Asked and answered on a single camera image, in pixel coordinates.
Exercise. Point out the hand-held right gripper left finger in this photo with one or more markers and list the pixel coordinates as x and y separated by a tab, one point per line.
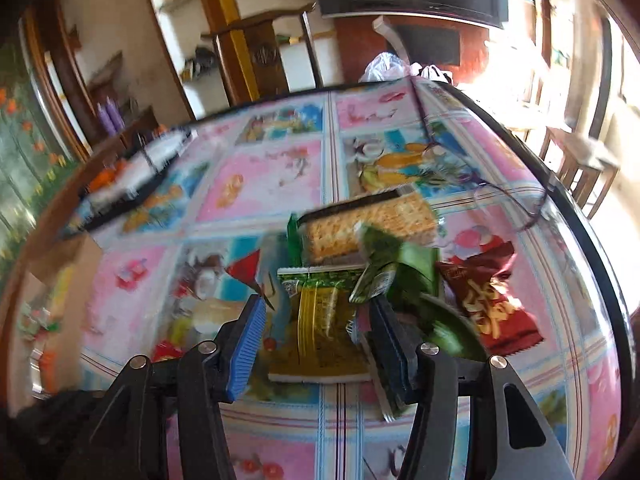
247	345

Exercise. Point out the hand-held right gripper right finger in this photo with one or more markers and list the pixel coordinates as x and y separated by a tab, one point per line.
397	355

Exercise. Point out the red gold print snack packet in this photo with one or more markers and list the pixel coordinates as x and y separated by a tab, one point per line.
490	305

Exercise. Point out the brown cardboard box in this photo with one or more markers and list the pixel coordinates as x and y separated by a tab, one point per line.
80	280

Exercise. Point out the long cracker packet green ends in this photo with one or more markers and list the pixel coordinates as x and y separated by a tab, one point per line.
370	227

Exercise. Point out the black white cloth pouch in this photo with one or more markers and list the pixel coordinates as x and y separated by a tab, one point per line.
145	160

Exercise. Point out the wooden sideboard cabinet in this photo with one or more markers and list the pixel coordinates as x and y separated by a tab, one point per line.
145	120

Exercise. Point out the wooden stool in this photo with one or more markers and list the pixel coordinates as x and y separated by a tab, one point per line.
585	152

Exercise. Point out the dark grey bundle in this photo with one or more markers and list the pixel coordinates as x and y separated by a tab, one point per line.
205	60

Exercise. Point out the white plastic bag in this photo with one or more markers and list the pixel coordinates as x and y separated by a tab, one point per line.
385	66

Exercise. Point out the dark wooden chair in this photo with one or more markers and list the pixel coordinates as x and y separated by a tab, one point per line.
262	55

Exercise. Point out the purple eyeglasses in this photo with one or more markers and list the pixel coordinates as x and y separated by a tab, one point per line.
387	27

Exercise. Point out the floral wall mural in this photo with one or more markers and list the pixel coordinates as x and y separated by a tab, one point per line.
25	160

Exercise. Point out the black rectangular wall panel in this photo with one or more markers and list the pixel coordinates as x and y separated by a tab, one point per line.
435	45

